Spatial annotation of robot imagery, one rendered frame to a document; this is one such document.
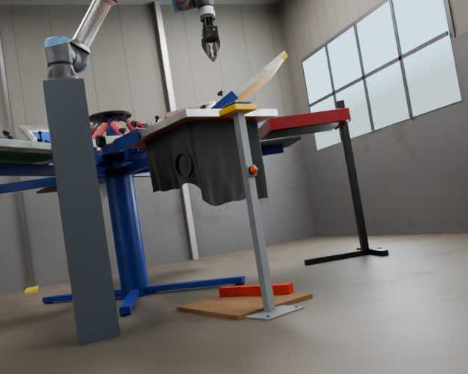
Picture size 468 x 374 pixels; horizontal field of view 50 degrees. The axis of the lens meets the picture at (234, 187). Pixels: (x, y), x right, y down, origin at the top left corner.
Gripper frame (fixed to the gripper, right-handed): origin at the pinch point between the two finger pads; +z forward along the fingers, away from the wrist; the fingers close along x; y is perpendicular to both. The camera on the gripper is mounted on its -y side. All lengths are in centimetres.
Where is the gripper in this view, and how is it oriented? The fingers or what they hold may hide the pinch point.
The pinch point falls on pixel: (213, 59)
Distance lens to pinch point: 252.4
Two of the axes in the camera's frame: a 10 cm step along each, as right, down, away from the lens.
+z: 1.4, 9.9, -0.4
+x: 9.8, -1.4, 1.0
